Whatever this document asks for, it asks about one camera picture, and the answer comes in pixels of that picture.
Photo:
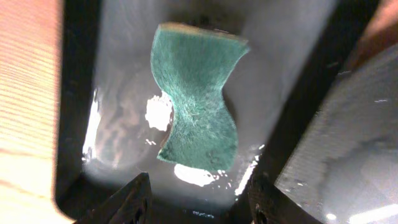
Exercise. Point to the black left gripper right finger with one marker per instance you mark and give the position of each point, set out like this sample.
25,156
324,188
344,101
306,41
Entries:
270,206

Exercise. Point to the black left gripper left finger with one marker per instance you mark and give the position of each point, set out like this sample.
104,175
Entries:
129,205

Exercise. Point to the green yellow sponge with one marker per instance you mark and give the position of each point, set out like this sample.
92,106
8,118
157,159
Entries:
191,65

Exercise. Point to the round black tray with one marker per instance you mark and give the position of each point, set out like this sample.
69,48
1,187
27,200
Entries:
344,169

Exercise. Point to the rectangular black tray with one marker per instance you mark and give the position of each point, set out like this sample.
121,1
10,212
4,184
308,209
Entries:
114,119

